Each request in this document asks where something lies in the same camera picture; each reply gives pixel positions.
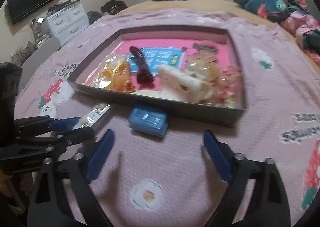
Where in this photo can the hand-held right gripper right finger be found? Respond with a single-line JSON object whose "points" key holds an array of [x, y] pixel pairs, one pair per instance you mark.
{"points": [[217, 159]]}

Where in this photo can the orange hair clip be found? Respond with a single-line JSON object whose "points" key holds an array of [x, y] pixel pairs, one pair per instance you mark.
{"points": [[125, 77]]}

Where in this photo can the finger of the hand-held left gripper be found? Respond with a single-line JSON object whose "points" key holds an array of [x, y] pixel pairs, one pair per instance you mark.
{"points": [[65, 124], [75, 135]]}

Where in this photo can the yellow bangles packet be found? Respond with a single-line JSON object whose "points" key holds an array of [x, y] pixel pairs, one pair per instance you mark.
{"points": [[106, 77]]}

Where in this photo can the dark shallow cardboard box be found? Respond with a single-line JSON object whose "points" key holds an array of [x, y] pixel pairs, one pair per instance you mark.
{"points": [[200, 114]]}

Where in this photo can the clear jewelry packet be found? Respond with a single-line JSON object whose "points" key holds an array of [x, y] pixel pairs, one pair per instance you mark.
{"points": [[96, 115]]}

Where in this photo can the pink printed blanket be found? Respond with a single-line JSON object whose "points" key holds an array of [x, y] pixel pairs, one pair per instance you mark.
{"points": [[175, 167]]}

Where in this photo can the white drawer cabinet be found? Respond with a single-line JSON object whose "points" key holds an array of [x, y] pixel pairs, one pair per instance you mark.
{"points": [[67, 24]]}

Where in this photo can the blue plastic box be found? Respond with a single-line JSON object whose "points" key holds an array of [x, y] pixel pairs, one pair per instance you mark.
{"points": [[147, 120]]}

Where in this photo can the dark red hair claw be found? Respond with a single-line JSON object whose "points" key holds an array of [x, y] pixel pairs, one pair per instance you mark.
{"points": [[143, 72]]}

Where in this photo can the pink floral cloth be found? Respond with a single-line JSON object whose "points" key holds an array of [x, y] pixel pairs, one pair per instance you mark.
{"points": [[297, 22]]}

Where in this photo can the pink book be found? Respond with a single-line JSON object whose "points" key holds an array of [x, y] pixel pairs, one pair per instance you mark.
{"points": [[162, 42]]}

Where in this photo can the black bag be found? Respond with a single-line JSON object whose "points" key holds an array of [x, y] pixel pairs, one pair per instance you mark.
{"points": [[93, 18]]}

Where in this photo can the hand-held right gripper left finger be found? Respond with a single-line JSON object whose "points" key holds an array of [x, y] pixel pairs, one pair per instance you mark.
{"points": [[100, 159]]}

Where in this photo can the tan bed sheet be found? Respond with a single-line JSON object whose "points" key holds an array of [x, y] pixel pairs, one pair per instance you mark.
{"points": [[200, 3]]}

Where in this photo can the dark flat packet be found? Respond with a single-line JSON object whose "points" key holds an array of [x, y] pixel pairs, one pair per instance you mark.
{"points": [[205, 48]]}

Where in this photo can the dark olive bag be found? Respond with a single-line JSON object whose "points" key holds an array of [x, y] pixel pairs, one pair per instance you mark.
{"points": [[113, 7]]}

